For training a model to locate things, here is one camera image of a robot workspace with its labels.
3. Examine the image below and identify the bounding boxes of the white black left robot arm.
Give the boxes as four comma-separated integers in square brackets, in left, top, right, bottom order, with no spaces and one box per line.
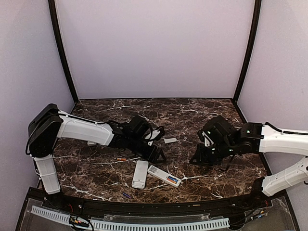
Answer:
[25,103,167,210]

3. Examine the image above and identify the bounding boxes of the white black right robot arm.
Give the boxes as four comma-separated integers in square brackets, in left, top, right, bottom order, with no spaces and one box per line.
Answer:
[190,115,308,209]

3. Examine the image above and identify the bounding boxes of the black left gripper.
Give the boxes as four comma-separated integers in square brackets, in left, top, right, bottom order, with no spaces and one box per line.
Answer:
[127,135,167,164]

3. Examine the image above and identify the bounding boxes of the white remote control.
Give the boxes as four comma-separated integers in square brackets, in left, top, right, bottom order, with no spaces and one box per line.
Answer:
[147,165,181,187]
[131,160,149,189]

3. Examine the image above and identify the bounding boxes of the white slotted cable duct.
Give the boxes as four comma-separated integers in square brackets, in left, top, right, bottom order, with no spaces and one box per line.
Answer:
[31,206,230,231]

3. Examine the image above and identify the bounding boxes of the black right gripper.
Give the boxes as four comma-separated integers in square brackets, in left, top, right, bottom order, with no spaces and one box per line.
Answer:
[191,140,236,167]

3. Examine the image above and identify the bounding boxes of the blue battery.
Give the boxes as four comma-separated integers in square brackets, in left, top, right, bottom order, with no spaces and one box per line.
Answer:
[167,176,180,182]

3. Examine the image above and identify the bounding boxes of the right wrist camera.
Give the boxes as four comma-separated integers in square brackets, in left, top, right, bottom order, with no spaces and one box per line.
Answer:
[197,130,214,147]

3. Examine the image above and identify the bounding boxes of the black front rail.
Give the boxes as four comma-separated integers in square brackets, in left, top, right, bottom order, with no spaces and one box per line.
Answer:
[43,185,289,219]

